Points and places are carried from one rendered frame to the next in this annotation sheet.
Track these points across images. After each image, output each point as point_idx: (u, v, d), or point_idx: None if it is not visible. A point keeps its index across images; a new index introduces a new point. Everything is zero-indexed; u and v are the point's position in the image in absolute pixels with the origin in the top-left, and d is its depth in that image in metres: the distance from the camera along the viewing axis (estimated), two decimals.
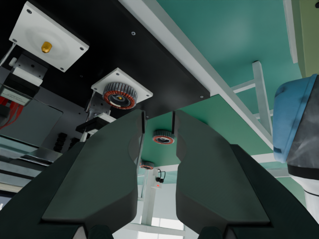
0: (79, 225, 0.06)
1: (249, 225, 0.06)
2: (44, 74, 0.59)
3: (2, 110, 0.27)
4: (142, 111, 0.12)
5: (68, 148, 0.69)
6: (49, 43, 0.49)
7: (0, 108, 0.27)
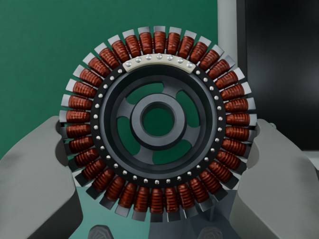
0: None
1: None
2: None
3: None
4: None
5: None
6: None
7: None
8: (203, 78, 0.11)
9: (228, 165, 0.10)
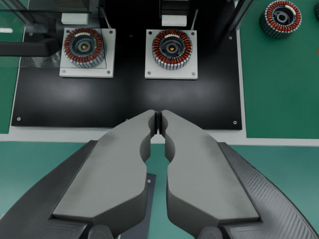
0: (88, 224, 0.06)
1: (239, 222, 0.06)
2: (159, 12, 0.57)
3: None
4: (155, 112, 0.12)
5: None
6: None
7: None
8: (181, 39, 0.53)
9: (186, 55, 0.52)
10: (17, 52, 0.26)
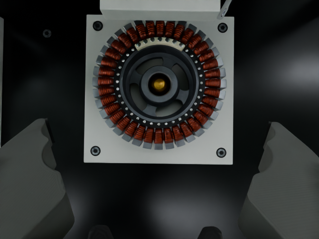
0: None
1: None
2: None
3: None
4: (45, 120, 0.11)
5: None
6: None
7: None
8: (190, 55, 0.16)
9: (205, 113, 0.16)
10: None
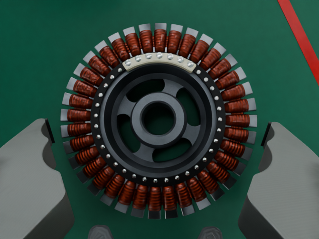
0: None
1: None
2: None
3: None
4: (45, 120, 0.11)
5: None
6: None
7: None
8: (203, 78, 0.11)
9: (225, 166, 0.10)
10: None
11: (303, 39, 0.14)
